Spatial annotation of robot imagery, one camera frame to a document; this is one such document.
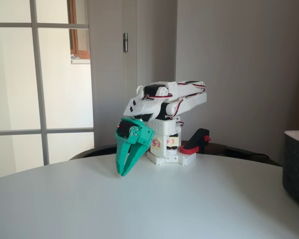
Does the dark brown wooden furniture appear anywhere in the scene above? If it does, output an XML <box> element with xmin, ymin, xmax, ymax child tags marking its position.
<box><xmin>69</xmin><ymin>141</ymin><xmax>282</xmax><ymax>167</ymax></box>

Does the yellow note marked F3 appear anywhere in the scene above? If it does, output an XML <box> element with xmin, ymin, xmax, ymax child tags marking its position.
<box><xmin>165</xmin><ymin>135</ymin><xmax>179</xmax><ymax>148</ymax></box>

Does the yellow note marked S1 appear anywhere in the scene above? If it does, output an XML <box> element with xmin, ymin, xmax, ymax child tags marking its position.
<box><xmin>150</xmin><ymin>135</ymin><xmax>163</xmax><ymax>155</ymax></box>

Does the black and red table clamp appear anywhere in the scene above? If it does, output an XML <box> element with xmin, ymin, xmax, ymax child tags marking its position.
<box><xmin>178</xmin><ymin>128</ymin><xmax>212</xmax><ymax>156</ymax></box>

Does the white glass pane door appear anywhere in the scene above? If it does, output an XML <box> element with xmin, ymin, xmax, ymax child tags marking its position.
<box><xmin>0</xmin><ymin>0</ymin><xmax>95</xmax><ymax>181</ymax></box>

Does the brown wooden window frame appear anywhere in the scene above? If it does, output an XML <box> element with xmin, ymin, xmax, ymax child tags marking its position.
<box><xmin>69</xmin><ymin>0</ymin><xmax>91</xmax><ymax>60</ymax></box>

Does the dark grey fabric speaker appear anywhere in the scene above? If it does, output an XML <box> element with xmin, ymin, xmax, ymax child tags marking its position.
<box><xmin>281</xmin><ymin>129</ymin><xmax>299</xmax><ymax>215</ymax></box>

